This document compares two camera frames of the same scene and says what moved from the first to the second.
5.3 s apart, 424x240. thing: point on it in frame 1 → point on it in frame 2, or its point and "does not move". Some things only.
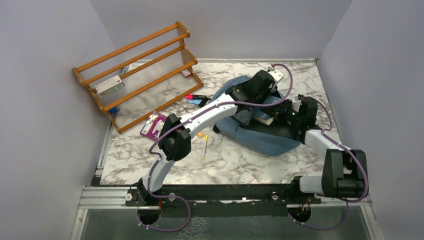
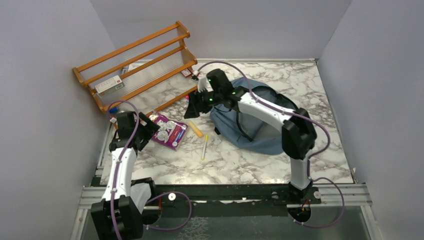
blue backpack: x=239 y=127 does not move
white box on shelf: x=111 y=85 does not move
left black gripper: x=267 y=92 → x=150 y=128
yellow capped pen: x=206 y=137 does not move
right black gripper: x=280 y=109 → x=196 y=104
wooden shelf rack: x=134 y=82 does not move
